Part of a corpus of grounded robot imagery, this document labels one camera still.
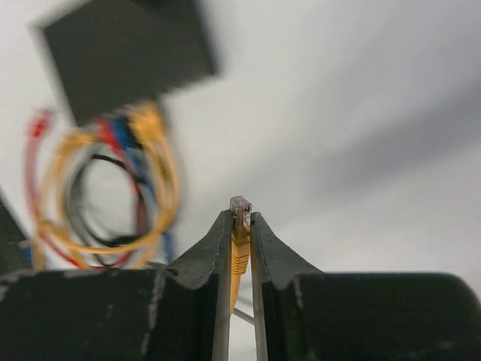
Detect red ethernet cable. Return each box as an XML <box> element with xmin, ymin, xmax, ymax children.
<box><xmin>24</xmin><ymin>108</ymin><xmax>151</xmax><ymax>270</ymax></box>

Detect black ethernet cable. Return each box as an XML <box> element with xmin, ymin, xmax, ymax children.
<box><xmin>69</xmin><ymin>153</ymin><xmax>151</xmax><ymax>249</ymax></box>

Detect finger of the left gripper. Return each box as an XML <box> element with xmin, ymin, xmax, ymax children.
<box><xmin>0</xmin><ymin>196</ymin><xmax>32</xmax><ymax>271</ymax></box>

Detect black network switch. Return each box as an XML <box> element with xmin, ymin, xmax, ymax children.
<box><xmin>34</xmin><ymin>0</ymin><xmax>219</xmax><ymax>126</ymax></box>

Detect blue ethernet cable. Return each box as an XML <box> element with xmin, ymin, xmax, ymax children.
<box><xmin>112</xmin><ymin>116</ymin><xmax>176</xmax><ymax>264</ymax></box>

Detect grey ethernet cable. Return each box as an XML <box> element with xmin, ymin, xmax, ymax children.
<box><xmin>62</xmin><ymin>144</ymin><xmax>256</xmax><ymax>326</ymax></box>

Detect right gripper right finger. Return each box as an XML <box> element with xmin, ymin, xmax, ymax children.
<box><xmin>251</xmin><ymin>212</ymin><xmax>338</xmax><ymax>360</ymax></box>

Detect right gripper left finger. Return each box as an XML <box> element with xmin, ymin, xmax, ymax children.
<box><xmin>144</xmin><ymin>211</ymin><xmax>233</xmax><ymax>360</ymax></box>

